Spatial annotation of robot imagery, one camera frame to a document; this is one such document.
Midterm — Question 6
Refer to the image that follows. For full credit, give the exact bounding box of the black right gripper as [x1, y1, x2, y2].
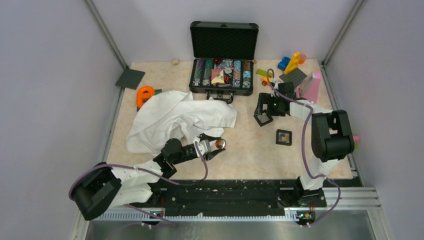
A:
[254, 92, 285, 117]

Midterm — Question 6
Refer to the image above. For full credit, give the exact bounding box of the brown ring brooch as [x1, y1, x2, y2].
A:
[215, 138, 227, 150]

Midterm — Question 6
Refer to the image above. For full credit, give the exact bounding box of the black square frame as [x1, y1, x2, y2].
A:
[254, 112, 273, 127]
[275, 129, 293, 146]

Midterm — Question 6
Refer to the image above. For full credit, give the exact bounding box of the colourful round enamel brooch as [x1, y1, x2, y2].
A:
[279, 132, 290, 143]

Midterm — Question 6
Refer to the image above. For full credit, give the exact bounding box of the white shirt garment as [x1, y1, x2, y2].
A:
[125, 90, 237, 156]

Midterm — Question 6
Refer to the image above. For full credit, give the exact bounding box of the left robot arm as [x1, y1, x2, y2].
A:
[68, 133, 227, 221]

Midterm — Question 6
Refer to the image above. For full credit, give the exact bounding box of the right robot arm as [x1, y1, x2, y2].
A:
[253, 82, 355, 206]

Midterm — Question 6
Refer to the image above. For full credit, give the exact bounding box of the yellow toy car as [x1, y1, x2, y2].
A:
[261, 76, 269, 86]

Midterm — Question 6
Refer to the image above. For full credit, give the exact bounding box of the pink phone stand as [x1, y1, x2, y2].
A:
[294, 71, 322, 104]

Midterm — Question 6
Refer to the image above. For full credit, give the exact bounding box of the dark grey baseplate right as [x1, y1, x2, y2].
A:
[279, 68, 308, 88]

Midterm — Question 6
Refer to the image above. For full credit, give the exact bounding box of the lime green flat brick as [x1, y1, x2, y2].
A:
[256, 68, 274, 78]

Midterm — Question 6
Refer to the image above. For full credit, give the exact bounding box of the blue toy brick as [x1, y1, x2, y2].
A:
[277, 56, 291, 72]

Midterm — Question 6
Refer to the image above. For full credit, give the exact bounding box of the yellow triangular toy block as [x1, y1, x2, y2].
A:
[283, 52, 301, 75]

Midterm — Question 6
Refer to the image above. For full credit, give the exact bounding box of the orange small toy piece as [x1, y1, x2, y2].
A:
[298, 54, 307, 65]

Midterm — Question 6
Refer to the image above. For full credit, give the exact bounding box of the black poker chip case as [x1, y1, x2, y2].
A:
[188, 21, 259, 104]

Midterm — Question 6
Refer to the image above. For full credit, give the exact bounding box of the orange curved toy block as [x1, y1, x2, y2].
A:
[135, 86, 156, 109]

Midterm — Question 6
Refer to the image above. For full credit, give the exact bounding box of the green pink toy outside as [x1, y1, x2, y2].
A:
[353, 135, 361, 149]

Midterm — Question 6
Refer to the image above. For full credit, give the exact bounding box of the dark grey baseplate left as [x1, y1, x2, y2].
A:
[115, 67, 146, 90]

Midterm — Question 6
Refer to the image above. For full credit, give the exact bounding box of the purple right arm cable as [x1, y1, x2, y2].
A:
[265, 68, 342, 227]

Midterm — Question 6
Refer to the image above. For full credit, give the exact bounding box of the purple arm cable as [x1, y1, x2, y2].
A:
[265, 68, 342, 227]
[67, 140, 210, 229]

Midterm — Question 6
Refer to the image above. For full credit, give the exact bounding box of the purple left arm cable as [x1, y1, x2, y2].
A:
[67, 140, 210, 229]

